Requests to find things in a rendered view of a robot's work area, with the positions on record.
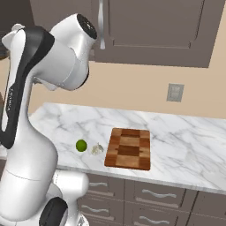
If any wooden checkered cutting board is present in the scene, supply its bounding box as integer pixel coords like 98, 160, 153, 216
103, 127, 152, 171

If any white garlic bulb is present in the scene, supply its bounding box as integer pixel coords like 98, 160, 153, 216
90, 142, 105, 156

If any green lime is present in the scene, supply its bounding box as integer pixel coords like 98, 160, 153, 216
75, 139, 88, 153

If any grey-brown base cabinet door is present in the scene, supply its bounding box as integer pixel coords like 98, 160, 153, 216
188, 190, 226, 226

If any grey-brown drawer front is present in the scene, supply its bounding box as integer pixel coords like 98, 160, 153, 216
131, 204, 185, 226
77, 195, 125, 225
84, 172, 126, 201
132, 179, 187, 212

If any grey wall outlet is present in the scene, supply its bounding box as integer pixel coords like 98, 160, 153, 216
166, 82, 185, 103

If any silver wavy drawer handle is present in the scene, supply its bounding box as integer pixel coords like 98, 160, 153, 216
138, 215, 162, 225
80, 204, 103, 214
87, 181, 109, 189
141, 188, 178, 200

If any silver cabinet door handle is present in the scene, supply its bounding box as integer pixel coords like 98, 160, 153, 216
97, 0, 107, 50

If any grey-brown wall cabinet door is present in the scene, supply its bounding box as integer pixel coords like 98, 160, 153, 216
93, 0, 226, 69
29, 0, 100, 62

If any dark brown wall cabinet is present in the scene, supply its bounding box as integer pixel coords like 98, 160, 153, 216
0, 0, 35, 61

